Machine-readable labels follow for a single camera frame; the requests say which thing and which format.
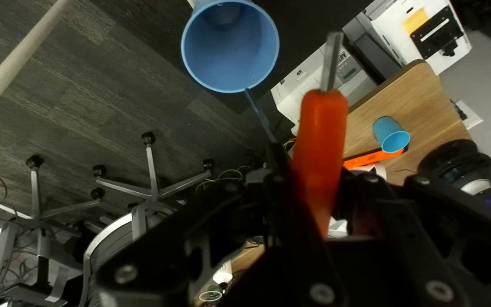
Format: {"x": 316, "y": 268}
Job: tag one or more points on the blue plastic cup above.
{"x": 229, "y": 46}

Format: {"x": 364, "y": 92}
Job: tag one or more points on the wooden board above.
{"x": 415, "y": 97}

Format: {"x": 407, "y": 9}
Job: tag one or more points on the white box with black label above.
{"x": 419, "y": 29}

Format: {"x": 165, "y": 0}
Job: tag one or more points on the white pole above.
{"x": 18, "y": 58}

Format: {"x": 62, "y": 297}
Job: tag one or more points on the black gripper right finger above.
{"x": 420, "y": 244}

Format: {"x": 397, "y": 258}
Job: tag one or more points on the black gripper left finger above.
{"x": 172, "y": 263}

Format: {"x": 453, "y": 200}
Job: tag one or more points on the small blue cup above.
{"x": 391, "y": 135}

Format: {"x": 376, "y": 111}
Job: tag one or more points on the office chair base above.
{"x": 54, "y": 265}
{"x": 151, "y": 208}

